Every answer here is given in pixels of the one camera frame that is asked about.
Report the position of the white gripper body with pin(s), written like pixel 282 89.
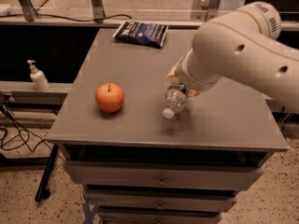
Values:
pixel 184 76

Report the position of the clear plastic water bottle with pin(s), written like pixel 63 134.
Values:
pixel 175 100

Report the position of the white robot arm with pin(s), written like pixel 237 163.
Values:
pixel 242 45

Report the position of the red apple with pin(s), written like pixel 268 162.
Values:
pixel 109 97

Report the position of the white pump dispenser bottle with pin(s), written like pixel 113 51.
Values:
pixel 38 77

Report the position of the dark blue chip bag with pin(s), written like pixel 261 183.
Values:
pixel 143 34

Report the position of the grey drawer cabinet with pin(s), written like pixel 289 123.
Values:
pixel 231 125

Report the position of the top grey drawer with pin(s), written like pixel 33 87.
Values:
pixel 154 175

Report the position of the grey drawer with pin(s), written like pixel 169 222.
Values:
pixel 157 217
pixel 154 175
pixel 159 200

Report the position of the middle grey drawer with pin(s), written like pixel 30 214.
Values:
pixel 159 200

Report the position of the black metal floor bar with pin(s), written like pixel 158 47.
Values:
pixel 42 191

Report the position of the bottom grey drawer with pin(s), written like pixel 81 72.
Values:
pixel 157 217

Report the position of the grey metal railing frame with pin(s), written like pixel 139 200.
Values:
pixel 174 13

